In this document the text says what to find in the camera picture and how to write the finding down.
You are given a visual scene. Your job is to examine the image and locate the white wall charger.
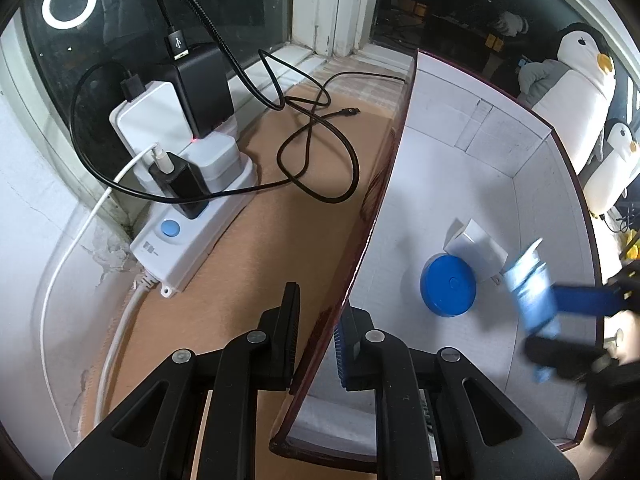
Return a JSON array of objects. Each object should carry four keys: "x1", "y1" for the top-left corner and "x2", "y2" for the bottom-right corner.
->
[{"x1": 444, "y1": 218, "x2": 508, "y2": 286}]

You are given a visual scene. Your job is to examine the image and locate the blue round tape measure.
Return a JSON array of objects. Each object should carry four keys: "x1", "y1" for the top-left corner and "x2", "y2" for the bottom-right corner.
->
[{"x1": 420, "y1": 254, "x2": 477, "y2": 318}]

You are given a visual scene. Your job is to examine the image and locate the red white cardboard box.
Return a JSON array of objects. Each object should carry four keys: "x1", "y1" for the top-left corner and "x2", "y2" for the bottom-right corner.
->
[{"x1": 271, "y1": 53, "x2": 601, "y2": 471}]

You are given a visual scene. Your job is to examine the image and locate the white gloved hand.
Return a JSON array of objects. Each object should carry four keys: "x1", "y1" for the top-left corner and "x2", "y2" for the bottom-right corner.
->
[{"x1": 494, "y1": 11, "x2": 529, "y2": 38}]

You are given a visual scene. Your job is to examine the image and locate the yellow fruit bowl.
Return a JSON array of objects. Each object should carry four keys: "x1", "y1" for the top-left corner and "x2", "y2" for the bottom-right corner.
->
[{"x1": 620, "y1": 230, "x2": 640, "y2": 261}]

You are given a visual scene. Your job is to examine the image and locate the small plush penguin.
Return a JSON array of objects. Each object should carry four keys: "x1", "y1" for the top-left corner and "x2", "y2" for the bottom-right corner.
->
[{"x1": 579, "y1": 118, "x2": 639, "y2": 216}]

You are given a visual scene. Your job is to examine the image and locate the white power strip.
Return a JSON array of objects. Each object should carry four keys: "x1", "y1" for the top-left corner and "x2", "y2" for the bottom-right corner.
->
[{"x1": 131, "y1": 133, "x2": 257, "y2": 298}]

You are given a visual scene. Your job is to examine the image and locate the small black usb charger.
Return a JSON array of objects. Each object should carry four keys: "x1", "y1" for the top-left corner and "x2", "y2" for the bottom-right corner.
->
[{"x1": 149, "y1": 152, "x2": 208, "y2": 200}]

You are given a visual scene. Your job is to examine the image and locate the large plush penguin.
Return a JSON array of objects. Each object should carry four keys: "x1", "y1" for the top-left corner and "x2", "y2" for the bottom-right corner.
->
[{"x1": 518, "y1": 23, "x2": 616, "y2": 172}]

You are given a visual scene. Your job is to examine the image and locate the white power adapter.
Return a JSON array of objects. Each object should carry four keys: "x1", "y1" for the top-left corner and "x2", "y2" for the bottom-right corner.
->
[{"x1": 108, "y1": 81, "x2": 193, "y2": 155}]

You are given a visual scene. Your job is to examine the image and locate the black power adapter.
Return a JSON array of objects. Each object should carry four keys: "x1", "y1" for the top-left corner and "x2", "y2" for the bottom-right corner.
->
[{"x1": 152, "y1": 44, "x2": 234, "y2": 139}]

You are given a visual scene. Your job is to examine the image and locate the white power strip cord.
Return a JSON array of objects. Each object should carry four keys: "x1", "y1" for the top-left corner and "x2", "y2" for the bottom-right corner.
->
[{"x1": 92, "y1": 268, "x2": 158, "y2": 430}]

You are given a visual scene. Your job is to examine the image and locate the white usb cable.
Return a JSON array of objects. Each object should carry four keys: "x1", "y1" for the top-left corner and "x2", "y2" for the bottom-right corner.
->
[{"x1": 38, "y1": 143, "x2": 174, "y2": 411}]

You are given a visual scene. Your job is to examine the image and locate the black usb cable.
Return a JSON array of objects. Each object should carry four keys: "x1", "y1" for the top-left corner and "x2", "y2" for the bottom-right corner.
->
[{"x1": 68, "y1": 0, "x2": 407, "y2": 206}]

